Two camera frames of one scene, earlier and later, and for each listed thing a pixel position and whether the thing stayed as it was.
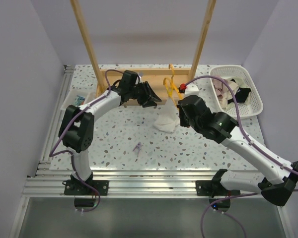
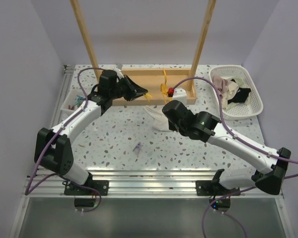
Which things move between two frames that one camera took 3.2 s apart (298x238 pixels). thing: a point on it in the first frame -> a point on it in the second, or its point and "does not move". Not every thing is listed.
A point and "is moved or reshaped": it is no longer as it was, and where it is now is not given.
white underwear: [168, 119] is moved or reshaped
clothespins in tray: [79, 101] does not move
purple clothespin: [138, 147] does not move
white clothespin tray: [78, 97] does not move
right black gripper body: [185, 121] -> [174, 127]
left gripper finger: [152, 92] -> [137, 89]
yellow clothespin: [170, 93] is moved or reshaped
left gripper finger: [150, 102] -> [138, 94]
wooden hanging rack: [168, 84] does not move
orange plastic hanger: [171, 89] -> [164, 88]
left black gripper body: [142, 93] -> [123, 89]
